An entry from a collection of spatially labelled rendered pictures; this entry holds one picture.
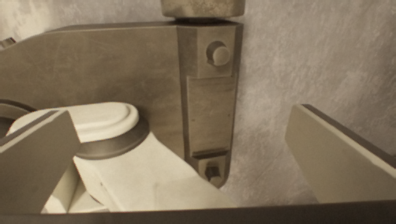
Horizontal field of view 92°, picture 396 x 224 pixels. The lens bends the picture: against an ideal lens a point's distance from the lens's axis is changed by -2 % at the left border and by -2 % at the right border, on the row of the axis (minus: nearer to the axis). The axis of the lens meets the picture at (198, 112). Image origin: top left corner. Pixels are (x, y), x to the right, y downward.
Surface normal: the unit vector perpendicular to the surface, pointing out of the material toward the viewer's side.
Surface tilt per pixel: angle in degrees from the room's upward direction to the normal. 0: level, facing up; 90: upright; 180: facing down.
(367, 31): 0
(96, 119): 90
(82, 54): 0
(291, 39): 0
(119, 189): 90
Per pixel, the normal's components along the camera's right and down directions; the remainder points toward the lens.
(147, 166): -0.01, -0.87
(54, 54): 0.23, 0.47
